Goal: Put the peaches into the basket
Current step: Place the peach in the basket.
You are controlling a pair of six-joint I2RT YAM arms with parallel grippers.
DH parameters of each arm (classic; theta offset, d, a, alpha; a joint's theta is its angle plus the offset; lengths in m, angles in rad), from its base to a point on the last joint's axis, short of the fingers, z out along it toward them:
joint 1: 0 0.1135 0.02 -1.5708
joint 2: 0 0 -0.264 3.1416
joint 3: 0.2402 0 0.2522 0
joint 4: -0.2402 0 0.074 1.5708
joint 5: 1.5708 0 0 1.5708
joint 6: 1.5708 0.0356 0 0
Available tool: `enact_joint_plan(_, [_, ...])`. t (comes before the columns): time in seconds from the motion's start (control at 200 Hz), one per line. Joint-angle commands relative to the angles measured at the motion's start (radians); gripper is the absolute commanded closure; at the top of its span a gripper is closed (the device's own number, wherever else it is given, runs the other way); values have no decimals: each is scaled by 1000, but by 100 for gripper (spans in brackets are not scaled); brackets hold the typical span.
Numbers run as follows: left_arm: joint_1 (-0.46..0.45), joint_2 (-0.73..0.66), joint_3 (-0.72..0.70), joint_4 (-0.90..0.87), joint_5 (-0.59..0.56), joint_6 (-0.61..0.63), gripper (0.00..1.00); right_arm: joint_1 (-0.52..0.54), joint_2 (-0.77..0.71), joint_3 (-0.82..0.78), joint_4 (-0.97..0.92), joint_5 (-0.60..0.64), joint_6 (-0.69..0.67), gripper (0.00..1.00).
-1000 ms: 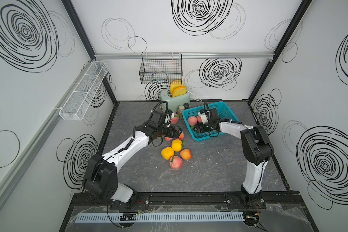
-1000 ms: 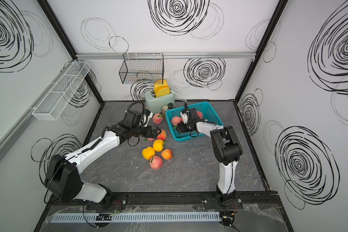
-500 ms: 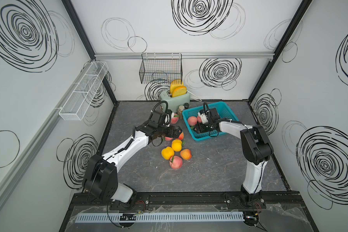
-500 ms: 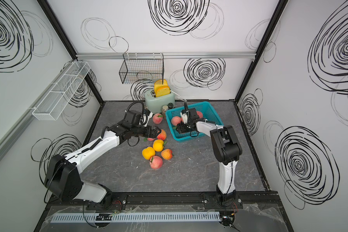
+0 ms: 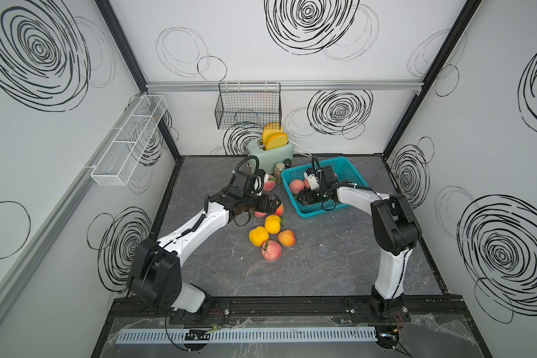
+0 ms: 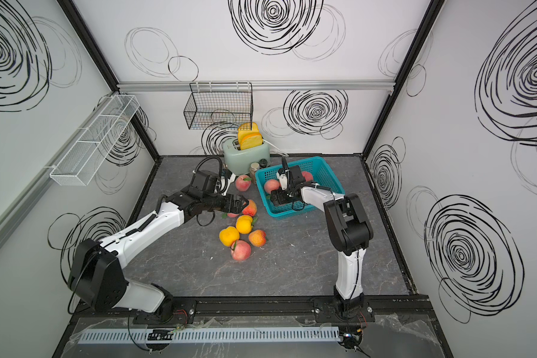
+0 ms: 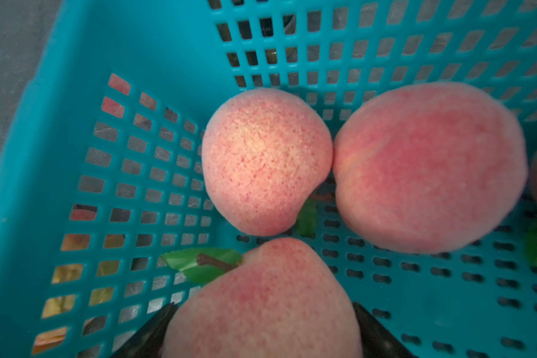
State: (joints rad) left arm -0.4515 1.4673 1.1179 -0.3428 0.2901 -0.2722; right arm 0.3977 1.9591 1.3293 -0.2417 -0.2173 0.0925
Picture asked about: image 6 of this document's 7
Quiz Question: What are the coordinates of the black corner frame post right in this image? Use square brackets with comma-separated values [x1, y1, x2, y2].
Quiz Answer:
[361, 0, 445, 160]

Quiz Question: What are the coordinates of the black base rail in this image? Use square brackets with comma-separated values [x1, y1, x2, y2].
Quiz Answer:
[69, 295, 436, 326]

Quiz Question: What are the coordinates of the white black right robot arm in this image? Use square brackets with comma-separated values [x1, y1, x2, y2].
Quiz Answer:
[270, 182, 374, 318]

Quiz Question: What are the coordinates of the yellow toast slice left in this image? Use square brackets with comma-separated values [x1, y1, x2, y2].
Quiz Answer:
[237, 122, 260, 143]

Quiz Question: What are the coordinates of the orange wrinkled peach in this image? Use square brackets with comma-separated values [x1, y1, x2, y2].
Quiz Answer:
[242, 199, 257, 217]
[249, 230, 266, 248]

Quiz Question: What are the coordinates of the white toaster power cable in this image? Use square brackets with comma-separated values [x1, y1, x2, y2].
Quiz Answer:
[263, 139, 290, 158]

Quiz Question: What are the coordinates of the glass spice jar silver lid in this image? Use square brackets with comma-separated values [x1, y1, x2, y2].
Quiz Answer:
[249, 162, 260, 183]

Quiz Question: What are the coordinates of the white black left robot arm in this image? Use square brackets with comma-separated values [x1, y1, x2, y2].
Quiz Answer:
[67, 192, 249, 316]

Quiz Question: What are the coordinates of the black wire hanging basket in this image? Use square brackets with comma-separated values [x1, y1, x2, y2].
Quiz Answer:
[183, 81, 254, 131]

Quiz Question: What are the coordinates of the grey horizontal wall rail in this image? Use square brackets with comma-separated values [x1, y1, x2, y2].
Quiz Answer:
[117, 80, 395, 92]

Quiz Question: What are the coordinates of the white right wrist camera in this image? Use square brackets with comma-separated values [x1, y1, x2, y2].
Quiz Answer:
[277, 168, 292, 191]

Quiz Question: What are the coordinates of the yellow peach upper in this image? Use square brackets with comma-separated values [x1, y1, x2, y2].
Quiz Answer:
[236, 215, 256, 234]

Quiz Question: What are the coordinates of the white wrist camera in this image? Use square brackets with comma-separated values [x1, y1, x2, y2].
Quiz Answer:
[277, 168, 292, 191]
[218, 169, 233, 192]

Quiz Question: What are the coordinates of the black corner frame post left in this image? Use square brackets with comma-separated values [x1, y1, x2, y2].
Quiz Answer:
[57, 0, 161, 162]

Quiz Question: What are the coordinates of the mint green toaster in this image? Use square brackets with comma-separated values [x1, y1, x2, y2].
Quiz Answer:
[222, 139, 270, 175]

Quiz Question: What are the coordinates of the yellow peach lower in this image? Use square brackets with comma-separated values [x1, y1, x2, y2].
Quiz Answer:
[219, 226, 240, 247]

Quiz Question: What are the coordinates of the white wire wall shelf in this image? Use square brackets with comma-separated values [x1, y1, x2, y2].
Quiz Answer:
[49, 94, 140, 186]

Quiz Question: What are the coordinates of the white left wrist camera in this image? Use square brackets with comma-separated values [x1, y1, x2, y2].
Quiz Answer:
[218, 169, 233, 192]

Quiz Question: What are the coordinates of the yellow toast slice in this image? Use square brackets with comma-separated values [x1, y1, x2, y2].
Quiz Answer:
[240, 132, 263, 151]
[237, 122, 260, 143]

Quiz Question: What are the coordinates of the teal plastic basket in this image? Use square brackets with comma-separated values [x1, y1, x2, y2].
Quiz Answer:
[255, 157, 345, 219]

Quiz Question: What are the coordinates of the white slotted cable duct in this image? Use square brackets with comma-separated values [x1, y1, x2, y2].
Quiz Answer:
[78, 327, 341, 346]

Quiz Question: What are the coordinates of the yellow toast slice right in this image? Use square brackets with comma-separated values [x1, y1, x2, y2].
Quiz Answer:
[240, 132, 263, 151]

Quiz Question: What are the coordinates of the black corner frame post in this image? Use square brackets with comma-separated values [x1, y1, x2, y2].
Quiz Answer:
[57, 0, 161, 162]
[361, 0, 445, 160]

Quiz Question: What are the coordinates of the yellow peach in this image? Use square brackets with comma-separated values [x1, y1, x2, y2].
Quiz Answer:
[236, 215, 256, 234]
[219, 226, 240, 247]

